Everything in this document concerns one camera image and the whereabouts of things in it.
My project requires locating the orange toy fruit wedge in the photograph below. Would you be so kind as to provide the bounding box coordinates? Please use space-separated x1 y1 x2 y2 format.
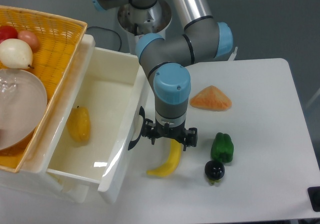
189 85 232 111

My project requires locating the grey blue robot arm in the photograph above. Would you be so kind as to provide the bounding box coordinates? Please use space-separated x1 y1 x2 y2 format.
92 0 233 148

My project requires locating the pink toy peach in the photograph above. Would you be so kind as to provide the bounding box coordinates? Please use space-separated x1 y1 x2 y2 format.
17 30 40 52

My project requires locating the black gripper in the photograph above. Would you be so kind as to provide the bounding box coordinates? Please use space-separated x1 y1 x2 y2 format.
141 119 198 151

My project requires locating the yellow woven basket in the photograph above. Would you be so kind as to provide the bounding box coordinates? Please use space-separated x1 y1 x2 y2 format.
0 5 87 173

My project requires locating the dark purple toy eggplant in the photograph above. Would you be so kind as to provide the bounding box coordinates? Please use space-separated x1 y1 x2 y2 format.
204 160 225 186

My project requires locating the yellow toy banana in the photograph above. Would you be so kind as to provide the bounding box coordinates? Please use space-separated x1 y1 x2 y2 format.
146 139 182 178

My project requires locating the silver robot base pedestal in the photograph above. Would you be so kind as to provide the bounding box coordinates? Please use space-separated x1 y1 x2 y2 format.
117 0 172 55

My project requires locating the black device at edge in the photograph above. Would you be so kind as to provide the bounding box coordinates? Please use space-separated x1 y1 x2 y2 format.
307 186 320 212

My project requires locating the yellow toy bell pepper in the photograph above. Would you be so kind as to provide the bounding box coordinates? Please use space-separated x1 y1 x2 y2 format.
66 106 91 142

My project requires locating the black floor cable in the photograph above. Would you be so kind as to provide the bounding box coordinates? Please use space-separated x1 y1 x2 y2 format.
86 26 123 52

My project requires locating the beige plate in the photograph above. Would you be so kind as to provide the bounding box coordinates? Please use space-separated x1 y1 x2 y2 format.
0 69 47 150

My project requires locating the green toy bell pepper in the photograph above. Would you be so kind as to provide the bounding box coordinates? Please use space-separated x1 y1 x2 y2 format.
210 132 234 163

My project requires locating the white drawer cabinet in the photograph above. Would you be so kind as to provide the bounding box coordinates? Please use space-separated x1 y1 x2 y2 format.
0 34 96 203

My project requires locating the red toy apple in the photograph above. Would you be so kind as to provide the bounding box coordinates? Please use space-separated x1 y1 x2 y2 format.
0 25 18 43

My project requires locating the white toy pear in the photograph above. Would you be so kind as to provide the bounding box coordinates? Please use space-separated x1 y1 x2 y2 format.
0 38 33 69

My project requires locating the white top drawer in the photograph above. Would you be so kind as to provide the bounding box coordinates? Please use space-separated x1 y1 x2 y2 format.
47 48 150 203

